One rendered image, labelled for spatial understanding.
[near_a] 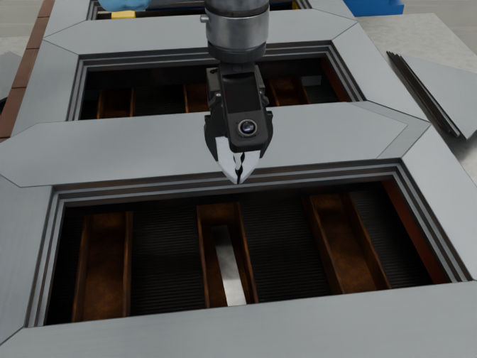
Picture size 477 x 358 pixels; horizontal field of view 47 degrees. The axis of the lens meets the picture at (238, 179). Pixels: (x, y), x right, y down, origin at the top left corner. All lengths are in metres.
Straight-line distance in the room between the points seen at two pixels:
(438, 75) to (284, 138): 0.50
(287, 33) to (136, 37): 0.35
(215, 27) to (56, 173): 0.40
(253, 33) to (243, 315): 0.33
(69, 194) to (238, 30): 0.41
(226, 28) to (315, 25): 0.75
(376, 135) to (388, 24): 0.72
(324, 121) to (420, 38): 0.66
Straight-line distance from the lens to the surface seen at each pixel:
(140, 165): 0.91
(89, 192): 0.90
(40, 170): 0.94
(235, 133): 0.64
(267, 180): 0.90
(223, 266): 0.91
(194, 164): 0.90
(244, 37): 0.65
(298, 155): 0.92
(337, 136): 0.98
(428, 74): 1.35
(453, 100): 1.27
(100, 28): 1.39
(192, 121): 1.01
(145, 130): 0.99
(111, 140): 0.98
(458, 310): 0.74
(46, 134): 1.02
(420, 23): 1.71
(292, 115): 1.02
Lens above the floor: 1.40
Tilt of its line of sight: 39 degrees down
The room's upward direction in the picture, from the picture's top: straight up
